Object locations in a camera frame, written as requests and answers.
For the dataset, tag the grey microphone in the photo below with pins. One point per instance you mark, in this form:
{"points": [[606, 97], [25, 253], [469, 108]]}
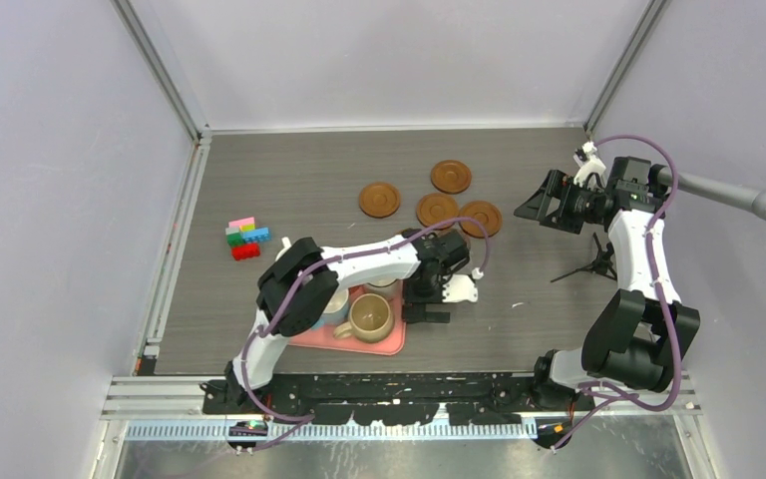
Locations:
{"points": [[739, 197]]}

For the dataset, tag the white mug blue handle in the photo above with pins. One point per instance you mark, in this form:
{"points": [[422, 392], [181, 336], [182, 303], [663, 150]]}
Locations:
{"points": [[336, 310]]}

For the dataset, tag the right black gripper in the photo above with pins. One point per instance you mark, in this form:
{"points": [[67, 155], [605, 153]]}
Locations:
{"points": [[560, 185]]}

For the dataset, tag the brown coaster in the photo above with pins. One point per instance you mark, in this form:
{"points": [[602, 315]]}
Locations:
{"points": [[379, 200], [451, 177], [486, 214], [436, 207]]}

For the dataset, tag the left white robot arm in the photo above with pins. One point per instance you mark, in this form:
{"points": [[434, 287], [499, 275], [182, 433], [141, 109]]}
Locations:
{"points": [[294, 291]]}

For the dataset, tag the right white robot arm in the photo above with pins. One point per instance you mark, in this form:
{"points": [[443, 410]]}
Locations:
{"points": [[640, 338]]}

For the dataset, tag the black microphone tripod stand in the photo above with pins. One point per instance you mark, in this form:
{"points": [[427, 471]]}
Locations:
{"points": [[601, 265]]}

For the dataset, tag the colourful toy brick stack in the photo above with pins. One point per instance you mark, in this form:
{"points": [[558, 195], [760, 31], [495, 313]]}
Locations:
{"points": [[244, 237]]}

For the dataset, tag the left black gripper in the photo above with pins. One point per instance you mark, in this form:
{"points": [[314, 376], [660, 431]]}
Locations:
{"points": [[414, 306]]}

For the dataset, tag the pink plastic tray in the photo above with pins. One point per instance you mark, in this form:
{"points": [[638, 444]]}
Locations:
{"points": [[321, 337]]}

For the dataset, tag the grey cup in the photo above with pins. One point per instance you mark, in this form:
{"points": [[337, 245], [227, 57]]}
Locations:
{"points": [[388, 288]]}

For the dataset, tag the aluminium frame rail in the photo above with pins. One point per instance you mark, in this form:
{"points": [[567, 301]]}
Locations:
{"points": [[169, 408]]}

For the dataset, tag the beige mug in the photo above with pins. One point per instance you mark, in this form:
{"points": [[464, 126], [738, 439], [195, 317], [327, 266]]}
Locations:
{"points": [[370, 320]]}

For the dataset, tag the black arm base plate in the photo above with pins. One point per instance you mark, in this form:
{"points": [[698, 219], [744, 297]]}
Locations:
{"points": [[394, 399]]}

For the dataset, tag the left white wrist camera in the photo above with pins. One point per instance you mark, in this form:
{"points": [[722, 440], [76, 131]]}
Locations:
{"points": [[460, 288]]}

